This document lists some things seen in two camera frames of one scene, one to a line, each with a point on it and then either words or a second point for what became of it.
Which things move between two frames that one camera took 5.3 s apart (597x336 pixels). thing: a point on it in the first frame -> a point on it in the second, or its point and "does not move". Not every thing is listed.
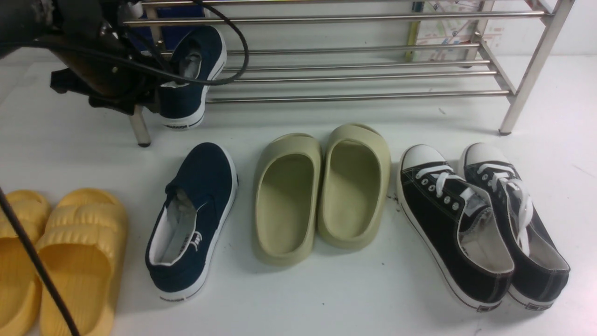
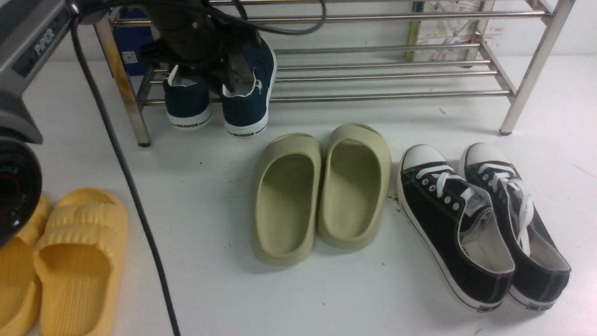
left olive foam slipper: (286, 197) does not move
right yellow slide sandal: (83, 247) does not move
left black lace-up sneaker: (455, 229) does not move
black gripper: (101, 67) -> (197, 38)
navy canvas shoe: (197, 199) -> (253, 71)
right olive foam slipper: (355, 180) does not move
